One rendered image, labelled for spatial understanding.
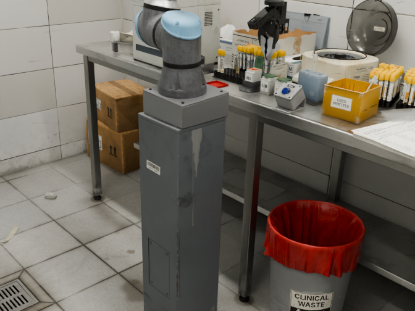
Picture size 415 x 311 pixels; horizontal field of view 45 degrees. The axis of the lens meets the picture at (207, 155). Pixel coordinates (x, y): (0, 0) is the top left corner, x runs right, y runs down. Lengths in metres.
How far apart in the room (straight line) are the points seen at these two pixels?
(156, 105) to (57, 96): 1.88
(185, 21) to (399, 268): 1.22
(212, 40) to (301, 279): 1.06
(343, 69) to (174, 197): 0.77
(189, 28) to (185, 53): 0.07
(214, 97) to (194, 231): 0.45
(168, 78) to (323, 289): 0.93
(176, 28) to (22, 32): 1.84
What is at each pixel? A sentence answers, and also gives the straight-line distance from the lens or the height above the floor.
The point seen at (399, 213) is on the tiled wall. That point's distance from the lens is 2.36.
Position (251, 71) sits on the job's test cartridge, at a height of 0.95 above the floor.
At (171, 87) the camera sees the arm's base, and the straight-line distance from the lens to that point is 1.52.
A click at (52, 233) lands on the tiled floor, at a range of 2.69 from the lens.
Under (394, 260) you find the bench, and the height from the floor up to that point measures 0.27.
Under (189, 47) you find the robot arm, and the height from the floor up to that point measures 1.10.
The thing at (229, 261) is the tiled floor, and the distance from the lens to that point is 2.42.
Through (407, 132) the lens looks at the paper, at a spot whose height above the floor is 0.89.
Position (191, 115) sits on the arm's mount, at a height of 0.91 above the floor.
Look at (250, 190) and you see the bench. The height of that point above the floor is 0.53.
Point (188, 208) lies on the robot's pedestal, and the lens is 1.62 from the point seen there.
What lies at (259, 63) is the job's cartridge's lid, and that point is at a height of 0.97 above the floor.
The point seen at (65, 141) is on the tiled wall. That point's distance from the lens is 3.50.
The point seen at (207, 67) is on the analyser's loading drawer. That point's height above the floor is 0.92.
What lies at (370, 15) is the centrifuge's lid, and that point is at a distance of 2.19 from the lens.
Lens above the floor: 1.39
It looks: 23 degrees down
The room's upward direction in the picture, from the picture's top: 2 degrees clockwise
